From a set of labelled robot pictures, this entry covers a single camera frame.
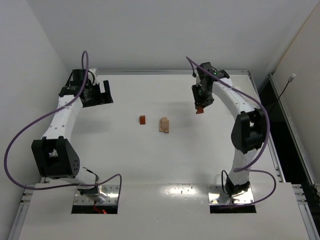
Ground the reddish arch wood block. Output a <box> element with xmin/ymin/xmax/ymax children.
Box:
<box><xmin>196</xmin><ymin>106</ymin><xmax>204</xmax><ymax>115</ymax></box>

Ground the reddish brown wood block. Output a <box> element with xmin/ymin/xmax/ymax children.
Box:
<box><xmin>139</xmin><ymin>115</ymin><xmax>146</xmax><ymax>125</ymax></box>

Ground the small light wood cube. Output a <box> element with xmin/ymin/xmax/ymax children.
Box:
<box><xmin>162</xmin><ymin>121</ymin><xmax>169</xmax><ymax>130</ymax></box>
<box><xmin>160</xmin><ymin>117</ymin><xmax>168</xmax><ymax>124</ymax></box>

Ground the long light wood block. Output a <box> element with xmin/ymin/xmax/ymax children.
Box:
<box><xmin>159</xmin><ymin>119</ymin><xmax>165</xmax><ymax>132</ymax></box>
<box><xmin>162</xmin><ymin>120</ymin><xmax>170</xmax><ymax>133</ymax></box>

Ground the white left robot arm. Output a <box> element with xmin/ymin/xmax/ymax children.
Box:
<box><xmin>31</xmin><ymin>68</ymin><xmax>113</xmax><ymax>203</ymax></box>

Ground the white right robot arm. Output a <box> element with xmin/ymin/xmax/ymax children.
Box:
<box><xmin>191</xmin><ymin>62</ymin><xmax>268</xmax><ymax>197</ymax></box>

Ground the black cable with white plug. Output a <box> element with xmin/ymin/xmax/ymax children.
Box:
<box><xmin>276</xmin><ymin>73</ymin><xmax>297</xmax><ymax>101</ymax></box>

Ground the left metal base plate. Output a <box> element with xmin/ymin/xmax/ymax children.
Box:
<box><xmin>73</xmin><ymin>184</ymin><xmax>120</xmax><ymax>206</ymax></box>

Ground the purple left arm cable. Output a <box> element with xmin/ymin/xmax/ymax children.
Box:
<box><xmin>3</xmin><ymin>50</ymin><xmax>123</xmax><ymax>201</ymax></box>

